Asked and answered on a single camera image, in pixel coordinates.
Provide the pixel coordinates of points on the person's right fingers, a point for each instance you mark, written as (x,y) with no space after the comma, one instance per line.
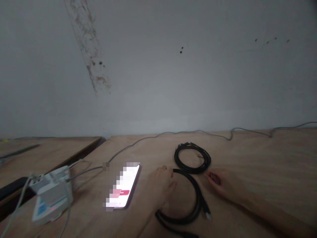
(213,177)

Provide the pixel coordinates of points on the person's right hand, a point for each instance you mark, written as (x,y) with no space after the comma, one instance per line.
(224,183)

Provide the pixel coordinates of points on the person's left hand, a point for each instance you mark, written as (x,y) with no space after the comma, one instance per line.
(161,184)

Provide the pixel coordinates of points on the white network box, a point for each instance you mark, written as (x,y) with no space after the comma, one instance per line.
(53,195)

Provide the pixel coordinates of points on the black flat object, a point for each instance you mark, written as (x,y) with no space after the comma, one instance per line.
(11,188)

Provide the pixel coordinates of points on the smartphone with lit screen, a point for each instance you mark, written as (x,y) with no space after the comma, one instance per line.
(123,186)

